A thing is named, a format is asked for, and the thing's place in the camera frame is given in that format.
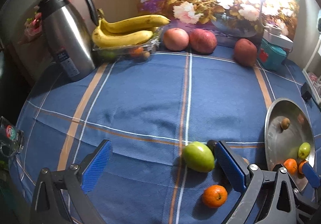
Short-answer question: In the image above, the stainless steel thermos jug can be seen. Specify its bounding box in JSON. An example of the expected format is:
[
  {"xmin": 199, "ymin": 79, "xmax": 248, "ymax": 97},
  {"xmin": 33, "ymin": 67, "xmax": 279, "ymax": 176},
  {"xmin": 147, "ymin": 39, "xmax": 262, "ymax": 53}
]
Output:
[{"xmin": 38, "ymin": 0, "xmax": 99, "ymax": 81}]

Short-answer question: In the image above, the large steel bowl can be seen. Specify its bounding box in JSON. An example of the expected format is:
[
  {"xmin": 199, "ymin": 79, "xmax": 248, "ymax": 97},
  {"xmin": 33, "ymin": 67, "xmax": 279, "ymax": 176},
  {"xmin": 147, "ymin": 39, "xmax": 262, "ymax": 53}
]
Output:
[{"xmin": 264, "ymin": 98, "xmax": 316, "ymax": 192}]

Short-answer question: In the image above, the black power adapter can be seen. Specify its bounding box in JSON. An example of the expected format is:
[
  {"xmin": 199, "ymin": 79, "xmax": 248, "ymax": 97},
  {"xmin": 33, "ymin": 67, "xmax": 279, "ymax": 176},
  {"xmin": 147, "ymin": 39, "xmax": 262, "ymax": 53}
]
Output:
[{"xmin": 300, "ymin": 83, "xmax": 312, "ymax": 102}]

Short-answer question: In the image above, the pink apple left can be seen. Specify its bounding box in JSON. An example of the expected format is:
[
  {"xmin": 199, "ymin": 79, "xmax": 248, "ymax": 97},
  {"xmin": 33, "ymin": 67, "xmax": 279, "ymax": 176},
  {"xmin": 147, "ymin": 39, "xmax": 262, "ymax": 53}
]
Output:
[{"xmin": 163, "ymin": 28, "xmax": 189, "ymax": 51}]

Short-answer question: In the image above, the red apple middle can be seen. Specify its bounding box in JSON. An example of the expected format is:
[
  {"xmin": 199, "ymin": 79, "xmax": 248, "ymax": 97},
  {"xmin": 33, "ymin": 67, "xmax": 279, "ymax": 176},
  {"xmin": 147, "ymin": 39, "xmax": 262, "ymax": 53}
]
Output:
[{"xmin": 189, "ymin": 29, "xmax": 218, "ymax": 54}]

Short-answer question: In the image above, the green apple in bowl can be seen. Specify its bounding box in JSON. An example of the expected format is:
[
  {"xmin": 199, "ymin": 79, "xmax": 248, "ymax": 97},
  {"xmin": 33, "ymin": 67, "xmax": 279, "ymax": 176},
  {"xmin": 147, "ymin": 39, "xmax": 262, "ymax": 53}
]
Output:
[{"xmin": 298, "ymin": 142, "xmax": 311, "ymax": 160}]

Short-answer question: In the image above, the blue plaid tablecloth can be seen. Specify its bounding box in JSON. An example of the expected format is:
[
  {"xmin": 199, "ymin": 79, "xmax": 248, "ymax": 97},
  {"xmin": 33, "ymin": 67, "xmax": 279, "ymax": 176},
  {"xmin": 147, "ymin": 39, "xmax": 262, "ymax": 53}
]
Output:
[{"xmin": 10, "ymin": 47, "xmax": 320, "ymax": 223}]

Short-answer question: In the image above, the dark red apple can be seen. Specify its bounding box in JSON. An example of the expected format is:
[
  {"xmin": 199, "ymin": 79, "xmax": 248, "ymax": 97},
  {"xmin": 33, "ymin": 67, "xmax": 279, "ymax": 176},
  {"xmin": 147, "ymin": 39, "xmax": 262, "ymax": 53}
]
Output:
[{"xmin": 233, "ymin": 38, "xmax": 257, "ymax": 67}]

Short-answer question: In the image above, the orange mandarin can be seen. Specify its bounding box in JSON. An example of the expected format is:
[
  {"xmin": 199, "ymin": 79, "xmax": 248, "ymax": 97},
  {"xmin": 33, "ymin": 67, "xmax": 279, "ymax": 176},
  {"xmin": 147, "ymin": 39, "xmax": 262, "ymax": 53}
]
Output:
[
  {"xmin": 283, "ymin": 158, "xmax": 298, "ymax": 176},
  {"xmin": 201, "ymin": 185, "xmax": 228, "ymax": 208}
]

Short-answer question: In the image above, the green apple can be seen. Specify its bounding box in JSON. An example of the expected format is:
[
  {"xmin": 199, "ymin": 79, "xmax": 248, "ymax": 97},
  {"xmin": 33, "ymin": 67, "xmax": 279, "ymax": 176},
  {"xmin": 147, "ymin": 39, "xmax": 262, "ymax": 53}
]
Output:
[
  {"xmin": 298, "ymin": 142, "xmax": 311, "ymax": 160},
  {"xmin": 182, "ymin": 141, "xmax": 215, "ymax": 173}
]

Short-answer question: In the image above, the dark plum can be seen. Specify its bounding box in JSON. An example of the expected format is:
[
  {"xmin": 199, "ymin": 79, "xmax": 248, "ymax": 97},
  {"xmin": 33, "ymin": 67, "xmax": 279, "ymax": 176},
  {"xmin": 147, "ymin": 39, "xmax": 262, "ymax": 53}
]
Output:
[{"xmin": 206, "ymin": 140, "xmax": 216, "ymax": 157}]

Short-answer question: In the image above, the clear plastic fruit tray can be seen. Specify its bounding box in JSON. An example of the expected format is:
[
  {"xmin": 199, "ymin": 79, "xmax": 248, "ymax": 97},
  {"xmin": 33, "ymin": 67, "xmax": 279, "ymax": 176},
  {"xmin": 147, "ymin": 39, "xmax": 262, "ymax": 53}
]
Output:
[{"xmin": 92, "ymin": 28, "xmax": 163, "ymax": 62}]

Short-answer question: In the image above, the teal plastic box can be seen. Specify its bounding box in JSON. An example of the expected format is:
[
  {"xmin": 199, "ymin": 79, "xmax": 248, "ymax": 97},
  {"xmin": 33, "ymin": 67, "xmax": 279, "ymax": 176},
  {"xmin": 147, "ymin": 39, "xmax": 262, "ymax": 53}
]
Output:
[{"xmin": 258, "ymin": 38, "xmax": 287, "ymax": 71}]

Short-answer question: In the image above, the yellow banana bunch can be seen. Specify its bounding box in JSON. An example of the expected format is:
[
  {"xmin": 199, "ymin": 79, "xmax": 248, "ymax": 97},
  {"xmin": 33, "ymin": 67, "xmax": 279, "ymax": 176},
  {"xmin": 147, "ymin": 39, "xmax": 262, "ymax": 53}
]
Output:
[{"xmin": 92, "ymin": 8, "xmax": 170, "ymax": 48}]

